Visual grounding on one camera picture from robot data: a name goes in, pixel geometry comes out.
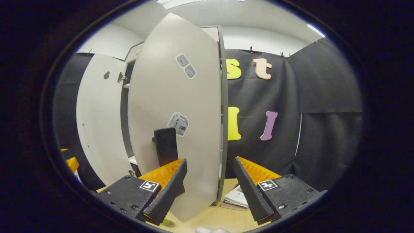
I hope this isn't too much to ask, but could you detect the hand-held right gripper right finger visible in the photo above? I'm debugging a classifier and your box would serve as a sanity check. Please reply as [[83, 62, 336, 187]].
[[233, 156, 327, 226]]

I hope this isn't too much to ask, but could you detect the white booklet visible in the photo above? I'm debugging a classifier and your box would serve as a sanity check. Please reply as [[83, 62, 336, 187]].
[[223, 185, 249, 208]]

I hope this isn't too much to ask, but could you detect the brown book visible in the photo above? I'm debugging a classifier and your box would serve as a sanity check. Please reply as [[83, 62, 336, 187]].
[[221, 201, 248, 212]]

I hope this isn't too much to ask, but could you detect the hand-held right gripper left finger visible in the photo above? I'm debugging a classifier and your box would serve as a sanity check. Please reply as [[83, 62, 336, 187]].
[[95, 158, 188, 226]]

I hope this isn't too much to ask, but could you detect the black backdrop cloth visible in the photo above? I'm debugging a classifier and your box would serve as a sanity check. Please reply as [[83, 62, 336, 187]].
[[53, 37, 363, 194]]

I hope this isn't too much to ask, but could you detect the black door handle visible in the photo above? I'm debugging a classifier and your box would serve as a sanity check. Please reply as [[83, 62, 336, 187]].
[[152, 127, 179, 167]]

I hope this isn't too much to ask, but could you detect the white and grey cabinet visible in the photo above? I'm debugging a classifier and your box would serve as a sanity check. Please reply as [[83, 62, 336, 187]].
[[120, 25, 229, 206]]

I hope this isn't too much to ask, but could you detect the ceiling light panel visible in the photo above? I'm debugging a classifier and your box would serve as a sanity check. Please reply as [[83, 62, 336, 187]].
[[157, 0, 245, 9]]

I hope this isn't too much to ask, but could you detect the white cabinet door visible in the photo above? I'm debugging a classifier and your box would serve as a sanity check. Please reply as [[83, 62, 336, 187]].
[[76, 53, 136, 186], [128, 13, 223, 223]]

